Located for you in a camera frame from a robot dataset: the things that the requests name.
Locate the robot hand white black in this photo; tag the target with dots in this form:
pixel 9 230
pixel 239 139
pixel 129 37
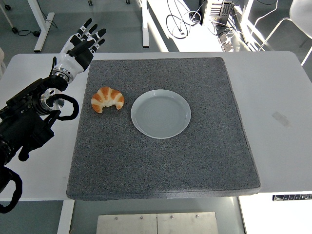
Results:
pixel 70 62

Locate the croissant bread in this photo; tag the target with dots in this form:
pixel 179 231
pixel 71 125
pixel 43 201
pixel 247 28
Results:
pixel 107 96

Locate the light grey round plate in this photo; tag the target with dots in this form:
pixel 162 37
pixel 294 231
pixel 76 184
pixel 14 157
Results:
pixel 161 114

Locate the grey metal plate with screws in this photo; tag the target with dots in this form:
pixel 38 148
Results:
pixel 187 223
pixel 126 224

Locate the white desk leg with foot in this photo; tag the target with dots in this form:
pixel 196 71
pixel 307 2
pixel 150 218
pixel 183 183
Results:
pixel 145 29
pixel 43 26

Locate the black caster wheel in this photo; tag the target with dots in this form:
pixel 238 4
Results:
pixel 14 30
pixel 7 7

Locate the grey speckled mat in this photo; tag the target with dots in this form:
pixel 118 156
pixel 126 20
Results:
pixel 158 165

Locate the white table leg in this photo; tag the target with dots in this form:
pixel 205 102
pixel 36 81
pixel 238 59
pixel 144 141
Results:
pixel 65 217

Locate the computer tower case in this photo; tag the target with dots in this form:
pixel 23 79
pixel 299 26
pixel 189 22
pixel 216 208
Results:
pixel 217 11

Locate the white chair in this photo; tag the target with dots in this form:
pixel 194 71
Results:
pixel 301 12

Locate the table height control panel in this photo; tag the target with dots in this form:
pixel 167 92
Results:
pixel 292 197

